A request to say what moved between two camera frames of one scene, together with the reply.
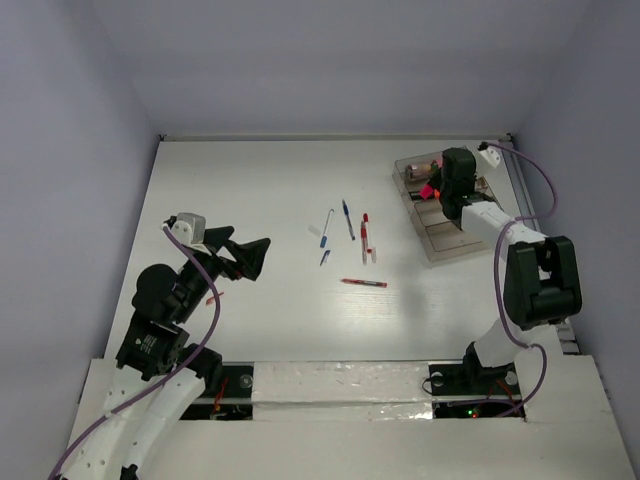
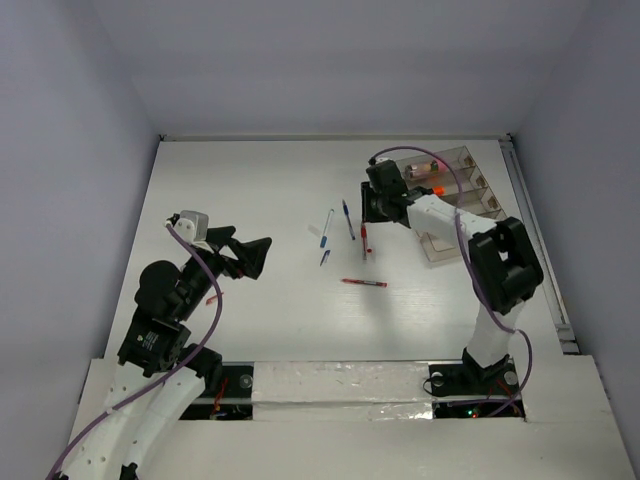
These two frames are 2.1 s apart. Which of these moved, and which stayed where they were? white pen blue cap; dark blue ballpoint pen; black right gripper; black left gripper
Moved: black right gripper
Stayed: white pen blue cap; black left gripper; dark blue ballpoint pen
